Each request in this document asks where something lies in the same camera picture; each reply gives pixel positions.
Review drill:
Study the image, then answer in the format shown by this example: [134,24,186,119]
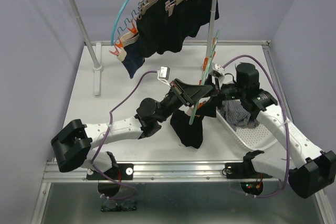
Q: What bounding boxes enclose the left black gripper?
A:
[156,79,212,123]

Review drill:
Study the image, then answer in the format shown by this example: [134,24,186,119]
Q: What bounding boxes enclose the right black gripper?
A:
[193,78,246,118]

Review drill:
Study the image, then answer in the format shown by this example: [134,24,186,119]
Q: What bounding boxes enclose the grey striped underwear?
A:
[219,100,260,131]

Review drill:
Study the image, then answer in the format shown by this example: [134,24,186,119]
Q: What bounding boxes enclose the black underwear beige waistband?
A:
[170,106,205,149]

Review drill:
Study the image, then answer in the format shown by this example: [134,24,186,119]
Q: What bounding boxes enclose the green clip hanger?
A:
[188,30,221,125]

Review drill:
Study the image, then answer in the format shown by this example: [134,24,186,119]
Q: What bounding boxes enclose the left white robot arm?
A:
[51,79,213,179]

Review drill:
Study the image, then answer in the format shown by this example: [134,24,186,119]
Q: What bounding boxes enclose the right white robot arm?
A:
[196,62,335,198]

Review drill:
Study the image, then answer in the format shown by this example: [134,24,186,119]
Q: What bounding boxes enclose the navy underwear beige waistband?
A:
[117,31,145,79]

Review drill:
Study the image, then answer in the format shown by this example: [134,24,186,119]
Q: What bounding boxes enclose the blue clip hanger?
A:
[111,0,167,57]

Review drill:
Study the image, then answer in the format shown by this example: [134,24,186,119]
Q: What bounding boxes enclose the white perforated plastic basket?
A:
[216,103,277,155]

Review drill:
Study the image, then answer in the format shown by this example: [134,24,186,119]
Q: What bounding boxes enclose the left black shorts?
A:
[136,0,172,58]

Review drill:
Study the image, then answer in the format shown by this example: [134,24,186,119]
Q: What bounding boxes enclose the black shorts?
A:
[171,0,212,38]
[136,0,172,58]

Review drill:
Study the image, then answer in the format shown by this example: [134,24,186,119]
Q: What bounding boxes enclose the right black shorts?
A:
[171,0,212,38]

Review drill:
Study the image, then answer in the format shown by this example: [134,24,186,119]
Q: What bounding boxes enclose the white clothes rack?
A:
[68,0,216,96]

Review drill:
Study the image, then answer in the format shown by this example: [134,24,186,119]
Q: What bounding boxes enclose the black eyeglasses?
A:
[100,200,137,212]

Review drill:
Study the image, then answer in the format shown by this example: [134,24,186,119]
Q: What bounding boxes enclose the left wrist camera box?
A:
[157,66,170,86]

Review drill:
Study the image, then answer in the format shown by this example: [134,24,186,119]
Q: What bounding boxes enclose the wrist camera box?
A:
[157,66,170,86]
[209,62,225,84]

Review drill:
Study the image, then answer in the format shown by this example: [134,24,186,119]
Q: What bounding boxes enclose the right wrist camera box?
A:
[209,62,225,84]

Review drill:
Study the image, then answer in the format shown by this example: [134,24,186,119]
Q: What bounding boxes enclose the aluminium mounting rail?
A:
[43,158,323,184]

